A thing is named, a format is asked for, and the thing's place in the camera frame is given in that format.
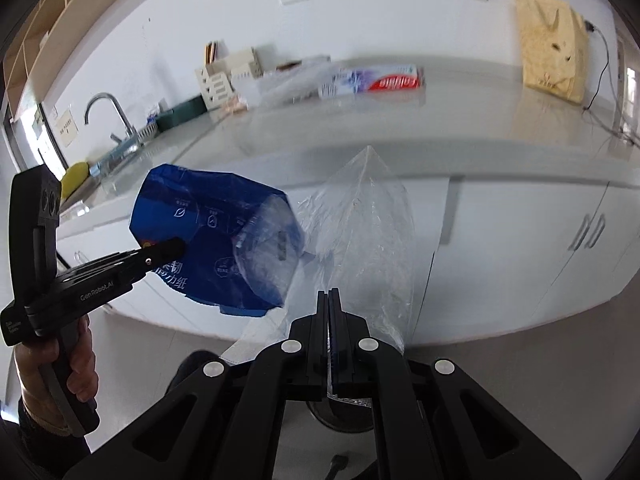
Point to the person's left hand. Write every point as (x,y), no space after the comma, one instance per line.
(30,377)

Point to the crumpled clear plastic film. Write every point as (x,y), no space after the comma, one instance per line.
(290,85)

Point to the yellow sponge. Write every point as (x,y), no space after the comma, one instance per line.
(74,175)

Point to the paper wall notice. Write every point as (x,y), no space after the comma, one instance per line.
(66,127)

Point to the beige desk organizer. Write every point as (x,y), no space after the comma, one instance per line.
(220,85)

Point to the chrome faucet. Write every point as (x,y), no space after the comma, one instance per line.
(103,95)

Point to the clear plastic bag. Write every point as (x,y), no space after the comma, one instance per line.
(365,220)

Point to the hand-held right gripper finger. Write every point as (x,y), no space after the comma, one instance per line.
(323,322)
(334,322)

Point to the wooden wall cabinet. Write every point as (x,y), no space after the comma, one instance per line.
(50,20)

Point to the stainless steel sink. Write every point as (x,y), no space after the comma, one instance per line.
(115,155)

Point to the green tray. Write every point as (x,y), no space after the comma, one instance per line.
(182,112)

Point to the black mesh trash bin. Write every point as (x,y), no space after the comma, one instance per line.
(345,417)

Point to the wooden sticks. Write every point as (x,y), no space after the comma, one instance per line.
(211,52)

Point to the person's left forearm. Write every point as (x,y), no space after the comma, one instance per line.
(40,445)

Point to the yellow hanging cloth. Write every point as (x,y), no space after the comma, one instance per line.
(545,50)

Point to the white kitchen cabinet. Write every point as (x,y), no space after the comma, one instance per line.
(500,260)

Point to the blue plastic wrapper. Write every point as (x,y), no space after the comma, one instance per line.
(165,205)

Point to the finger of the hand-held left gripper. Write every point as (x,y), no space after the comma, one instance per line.
(150,256)

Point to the toothpaste box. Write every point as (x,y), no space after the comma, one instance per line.
(385,81)

